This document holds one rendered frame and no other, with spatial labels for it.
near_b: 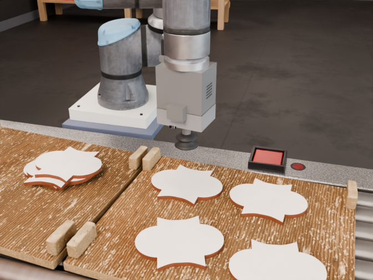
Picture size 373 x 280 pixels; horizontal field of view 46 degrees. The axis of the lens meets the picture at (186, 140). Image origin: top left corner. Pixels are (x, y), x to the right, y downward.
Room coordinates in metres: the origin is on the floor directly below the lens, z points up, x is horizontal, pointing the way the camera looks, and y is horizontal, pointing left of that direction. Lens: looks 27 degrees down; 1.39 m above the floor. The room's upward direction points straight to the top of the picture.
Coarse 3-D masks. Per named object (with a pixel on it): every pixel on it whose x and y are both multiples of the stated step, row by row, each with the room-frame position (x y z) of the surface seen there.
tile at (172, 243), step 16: (160, 224) 0.57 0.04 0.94; (176, 224) 0.57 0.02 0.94; (192, 224) 0.57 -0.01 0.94; (144, 240) 0.53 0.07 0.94; (160, 240) 0.53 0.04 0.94; (176, 240) 0.53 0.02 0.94; (192, 240) 0.53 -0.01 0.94; (208, 240) 0.53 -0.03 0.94; (144, 256) 0.50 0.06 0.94; (160, 256) 0.50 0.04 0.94; (176, 256) 0.50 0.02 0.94; (192, 256) 0.50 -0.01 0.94; (208, 256) 0.50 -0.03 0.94
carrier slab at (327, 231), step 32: (160, 160) 0.80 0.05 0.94; (128, 192) 0.68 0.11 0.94; (224, 192) 0.68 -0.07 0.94; (320, 192) 0.68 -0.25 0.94; (96, 224) 0.58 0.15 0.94; (128, 224) 0.58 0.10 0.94; (224, 224) 0.58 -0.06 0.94; (256, 224) 0.58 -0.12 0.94; (288, 224) 0.58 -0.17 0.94; (320, 224) 0.58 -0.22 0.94; (352, 224) 0.58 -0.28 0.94; (96, 256) 0.51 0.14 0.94; (128, 256) 0.51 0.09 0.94; (224, 256) 0.51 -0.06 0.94; (320, 256) 0.51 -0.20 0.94; (352, 256) 0.51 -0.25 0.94
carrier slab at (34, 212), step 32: (0, 160) 0.80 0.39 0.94; (32, 160) 0.80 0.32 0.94; (128, 160) 0.80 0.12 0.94; (0, 192) 0.68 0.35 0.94; (32, 192) 0.68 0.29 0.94; (64, 192) 0.68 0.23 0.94; (96, 192) 0.68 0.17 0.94; (0, 224) 0.58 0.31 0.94; (32, 224) 0.58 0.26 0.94; (32, 256) 0.51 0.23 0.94; (64, 256) 0.52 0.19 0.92
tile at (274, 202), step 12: (240, 192) 0.66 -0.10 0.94; (252, 192) 0.66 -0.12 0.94; (264, 192) 0.66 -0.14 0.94; (276, 192) 0.66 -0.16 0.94; (288, 192) 0.66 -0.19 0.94; (240, 204) 0.63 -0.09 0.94; (252, 204) 0.63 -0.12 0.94; (264, 204) 0.63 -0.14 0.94; (276, 204) 0.63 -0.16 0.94; (288, 204) 0.63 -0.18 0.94; (300, 204) 0.63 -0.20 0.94; (252, 216) 0.60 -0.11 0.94; (264, 216) 0.60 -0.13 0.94; (276, 216) 0.59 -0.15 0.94; (288, 216) 0.60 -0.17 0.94
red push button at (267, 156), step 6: (258, 150) 0.85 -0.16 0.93; (264, 150) 0.85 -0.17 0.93; (258, 156) 0.83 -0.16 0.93; (264, 156) 0.83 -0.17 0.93; (270, 156) 0.83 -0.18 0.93; (276, 156) 0.83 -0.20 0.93; (282, 156) 0.83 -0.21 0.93; (264, 162) 0.80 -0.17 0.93; (270, 162) 0.80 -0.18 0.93; (276, 162) 0.80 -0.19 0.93
